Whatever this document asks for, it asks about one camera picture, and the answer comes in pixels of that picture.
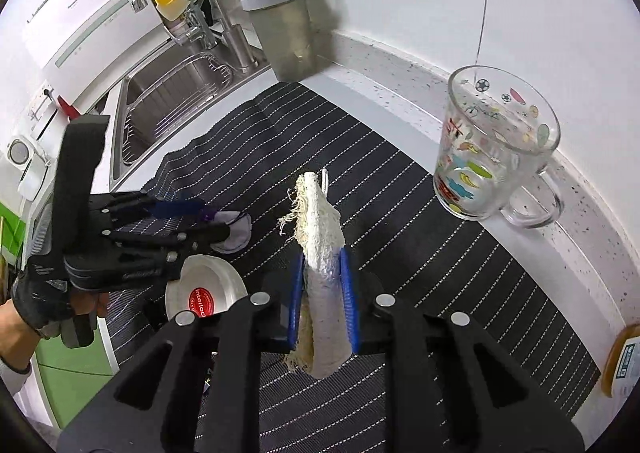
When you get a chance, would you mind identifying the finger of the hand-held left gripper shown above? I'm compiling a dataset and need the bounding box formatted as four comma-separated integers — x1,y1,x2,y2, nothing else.
102,220,232,260
90,190,217,230

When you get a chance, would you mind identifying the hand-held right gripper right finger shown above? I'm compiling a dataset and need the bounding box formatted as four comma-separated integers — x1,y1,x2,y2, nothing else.
339,248,586,453

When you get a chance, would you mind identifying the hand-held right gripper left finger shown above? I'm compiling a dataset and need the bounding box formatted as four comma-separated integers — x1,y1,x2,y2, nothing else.
57,253,307,453

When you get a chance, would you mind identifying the white round lid red label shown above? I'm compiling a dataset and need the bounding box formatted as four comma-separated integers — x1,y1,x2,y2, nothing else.
165,254,249,323

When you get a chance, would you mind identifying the beige loofah sponge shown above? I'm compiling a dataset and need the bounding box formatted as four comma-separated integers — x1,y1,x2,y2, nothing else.
277,170,353,380

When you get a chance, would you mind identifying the person's left forearm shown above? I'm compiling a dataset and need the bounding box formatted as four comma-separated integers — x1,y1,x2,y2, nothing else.
0,304,43,394

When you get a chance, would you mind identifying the person's left hand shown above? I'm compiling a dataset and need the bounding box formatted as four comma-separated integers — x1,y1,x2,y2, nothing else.
10,273,110,341

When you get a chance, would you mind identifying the gray round pad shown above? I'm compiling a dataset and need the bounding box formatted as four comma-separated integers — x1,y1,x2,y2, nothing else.
212,212,252,254

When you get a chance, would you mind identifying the white device with round dial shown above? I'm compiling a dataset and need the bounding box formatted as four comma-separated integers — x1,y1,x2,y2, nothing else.
7,137,49,200

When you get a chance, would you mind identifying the black white-striped mat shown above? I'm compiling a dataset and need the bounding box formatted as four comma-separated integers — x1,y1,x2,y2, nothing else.
102,83,601,453

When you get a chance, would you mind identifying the stainless steel sink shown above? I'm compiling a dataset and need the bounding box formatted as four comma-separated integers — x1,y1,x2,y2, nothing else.
109,40,271,184

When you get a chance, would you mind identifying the white dishwasher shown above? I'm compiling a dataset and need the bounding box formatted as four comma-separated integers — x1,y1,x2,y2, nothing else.
22,0,171,84

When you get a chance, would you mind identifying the printed glass mug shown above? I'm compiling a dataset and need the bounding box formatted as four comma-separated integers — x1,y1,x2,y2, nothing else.
432,64,565,229

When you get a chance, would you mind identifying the gray shaker bottle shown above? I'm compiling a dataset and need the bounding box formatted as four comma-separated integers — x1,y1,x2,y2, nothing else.
235,0,321,83

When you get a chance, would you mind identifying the labelled glass jar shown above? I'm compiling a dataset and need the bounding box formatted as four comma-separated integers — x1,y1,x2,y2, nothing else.
601,325,640,399

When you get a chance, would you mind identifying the wall power outlet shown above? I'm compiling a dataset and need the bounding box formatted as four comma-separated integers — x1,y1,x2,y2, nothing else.
27,80,57,123

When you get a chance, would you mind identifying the wire sink rack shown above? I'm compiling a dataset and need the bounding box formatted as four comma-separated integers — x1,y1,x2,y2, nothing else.
122,52,235,166

